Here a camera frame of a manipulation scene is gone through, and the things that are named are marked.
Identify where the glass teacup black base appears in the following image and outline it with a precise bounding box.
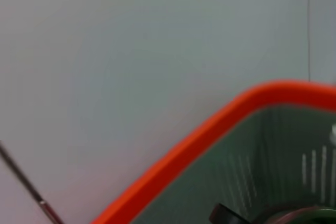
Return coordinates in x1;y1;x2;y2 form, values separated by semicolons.
208;202;336;224

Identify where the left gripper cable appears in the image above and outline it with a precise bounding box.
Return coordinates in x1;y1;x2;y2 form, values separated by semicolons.
0;141;66;224

